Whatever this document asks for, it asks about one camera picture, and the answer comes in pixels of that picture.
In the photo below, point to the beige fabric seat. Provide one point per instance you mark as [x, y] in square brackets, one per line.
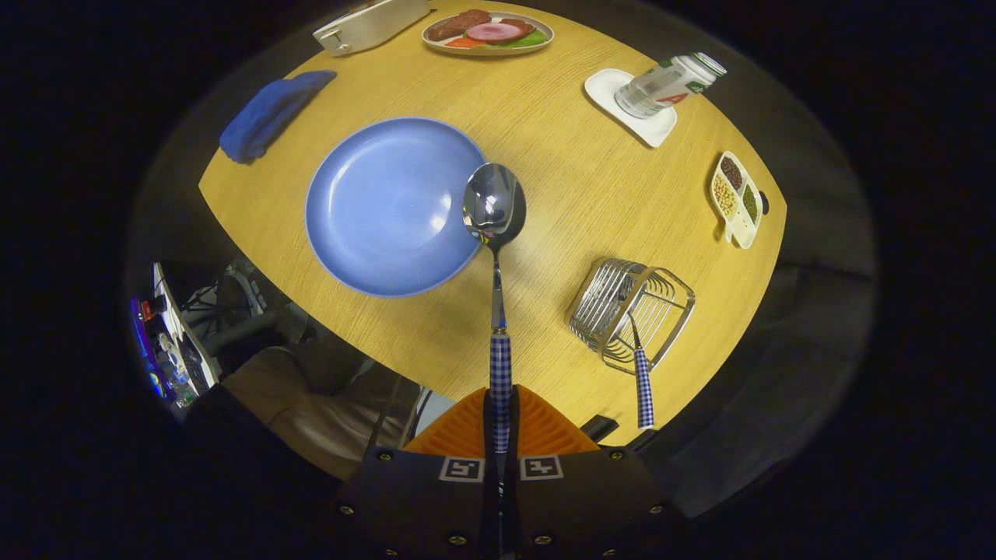
[311, 412]

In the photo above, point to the green lettuce leaf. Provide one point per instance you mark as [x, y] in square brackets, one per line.
[529, 40]

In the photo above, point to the brown meat piece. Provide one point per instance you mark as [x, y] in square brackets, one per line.
[455, 25]

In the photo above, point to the black stand legs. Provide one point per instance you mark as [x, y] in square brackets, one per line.
[241, 327]

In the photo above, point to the black table grommet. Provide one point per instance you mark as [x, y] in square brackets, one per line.
[765, 203]

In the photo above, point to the white divided bean tray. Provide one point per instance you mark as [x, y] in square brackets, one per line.
[739, 225]

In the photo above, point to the white oval food plate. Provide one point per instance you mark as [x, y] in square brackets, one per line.
[436, 45]

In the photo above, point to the blue round plate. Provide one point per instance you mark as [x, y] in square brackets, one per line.
[373, 210]

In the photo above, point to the white toaster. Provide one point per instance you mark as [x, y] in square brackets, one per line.
[373, 25]

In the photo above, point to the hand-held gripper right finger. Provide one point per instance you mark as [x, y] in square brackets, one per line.
[583, 505]

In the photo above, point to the blue folded cloth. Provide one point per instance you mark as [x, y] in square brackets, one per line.
[268, 117]

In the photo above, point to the white power strip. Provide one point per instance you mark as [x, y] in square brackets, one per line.
[183, 327]

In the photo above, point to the pink ham slice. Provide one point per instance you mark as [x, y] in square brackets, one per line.
[494, 32]

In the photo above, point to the white square coaster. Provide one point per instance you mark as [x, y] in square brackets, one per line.
[607, 89]

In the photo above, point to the white green-capped bottle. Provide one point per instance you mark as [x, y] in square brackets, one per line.
[669, 84]

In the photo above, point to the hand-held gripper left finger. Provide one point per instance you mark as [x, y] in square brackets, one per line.
[420, 505]

